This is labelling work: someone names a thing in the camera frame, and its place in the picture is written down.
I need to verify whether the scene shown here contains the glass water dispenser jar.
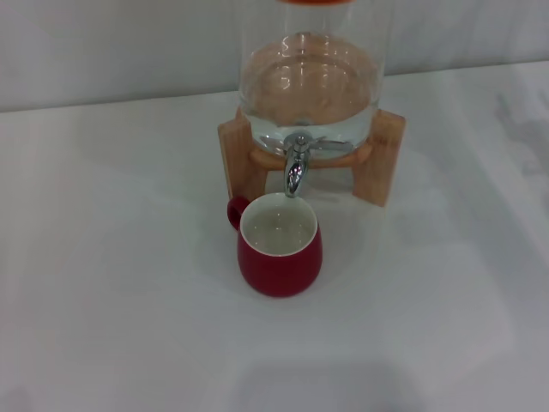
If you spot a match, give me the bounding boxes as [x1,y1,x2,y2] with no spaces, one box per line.
[233,0,394,152]

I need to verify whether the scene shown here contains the red cup white inside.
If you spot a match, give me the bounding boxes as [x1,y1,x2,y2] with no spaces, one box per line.
[226,192,323,299]

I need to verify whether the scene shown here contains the chrome dispenser faucet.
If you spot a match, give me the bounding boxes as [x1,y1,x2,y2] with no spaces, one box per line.
[281,131,357,199]

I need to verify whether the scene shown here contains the wooden dispenser stand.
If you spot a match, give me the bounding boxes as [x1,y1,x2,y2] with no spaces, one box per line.
[217,106,407,209]

